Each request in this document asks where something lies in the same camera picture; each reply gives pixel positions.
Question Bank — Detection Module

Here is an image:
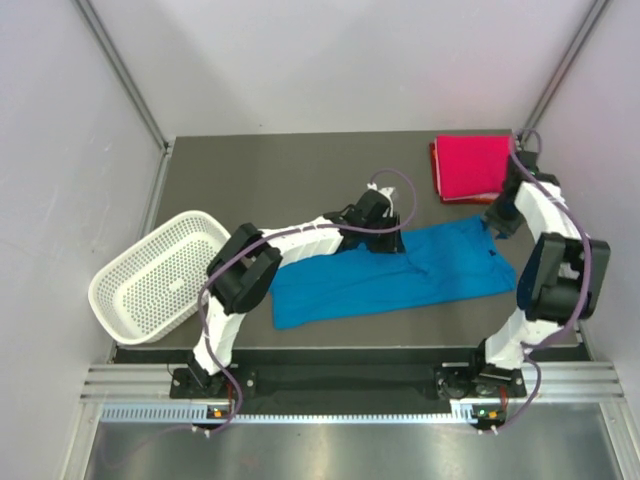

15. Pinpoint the blue t-shirt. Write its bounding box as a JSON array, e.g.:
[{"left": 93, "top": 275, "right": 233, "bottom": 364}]
[{"left": 271, "top": 216, "right": 516, "bottom": 330}]

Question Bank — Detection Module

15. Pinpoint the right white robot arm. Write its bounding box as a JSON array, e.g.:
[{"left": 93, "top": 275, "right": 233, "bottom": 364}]
[{"left": 466, "top": 150, "right": 611, "bottom": 396}]

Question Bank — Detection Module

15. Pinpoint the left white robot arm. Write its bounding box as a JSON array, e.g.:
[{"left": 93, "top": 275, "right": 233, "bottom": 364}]
[{"left": 186, "top": 183, "right": 405, "bottom": 397}]

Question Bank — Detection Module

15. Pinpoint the folded pink t-shirt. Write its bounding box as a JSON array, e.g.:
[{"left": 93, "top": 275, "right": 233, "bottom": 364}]
[{"left": 433, "top": 135, "right": 510, "bottom": 198}]

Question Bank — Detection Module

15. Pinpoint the folded red t-shirt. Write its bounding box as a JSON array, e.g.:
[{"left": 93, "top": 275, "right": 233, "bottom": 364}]
[{"left": 429, "top": 143, "right": 498, "bottom": 205}]

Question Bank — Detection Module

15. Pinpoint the white perforated plastic basket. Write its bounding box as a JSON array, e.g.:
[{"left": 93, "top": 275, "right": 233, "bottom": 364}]
[{"left": 88, "top": 210, "right": 230, "bottom": 345}]

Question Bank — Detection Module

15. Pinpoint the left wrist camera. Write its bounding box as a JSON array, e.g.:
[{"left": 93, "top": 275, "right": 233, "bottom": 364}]
[{"left": 367, "top": 182, "right": 398, "bottom": 213}]

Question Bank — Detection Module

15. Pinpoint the aluminium front rail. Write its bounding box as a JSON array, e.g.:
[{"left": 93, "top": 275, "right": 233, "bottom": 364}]
[{"left": 80, "top": 362, "right": 624, "bottom": 403}]

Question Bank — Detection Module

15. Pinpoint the right aluminium frame post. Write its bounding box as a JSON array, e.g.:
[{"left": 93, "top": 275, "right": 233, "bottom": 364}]
[{"left": 523, "top": 0, "right": 613, "bottom": 131}]

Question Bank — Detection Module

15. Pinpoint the aluminium frame post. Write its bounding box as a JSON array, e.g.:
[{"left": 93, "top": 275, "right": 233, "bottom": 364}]
[
  {"left": 523, "top": 0, "right": 613, "bottom": 131},
  {"left": 71, "top": 0, "right": 169, "bottom": 151}
]

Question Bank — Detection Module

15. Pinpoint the white slotted cable duct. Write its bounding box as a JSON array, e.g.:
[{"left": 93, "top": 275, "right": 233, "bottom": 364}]
[{"left": 101, "top": 403, "right": 498, "bottom": 425}]

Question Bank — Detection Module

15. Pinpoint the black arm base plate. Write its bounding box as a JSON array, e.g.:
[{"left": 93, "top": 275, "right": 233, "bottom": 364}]
[{"left": 169, "top": 359, "right": 497, "bottom": 414}]

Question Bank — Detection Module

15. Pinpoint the left aluminium frame post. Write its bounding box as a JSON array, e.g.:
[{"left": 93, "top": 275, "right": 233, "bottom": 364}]
[{"left": 71, "top": 0, "right": 169, "bottom": 151}]

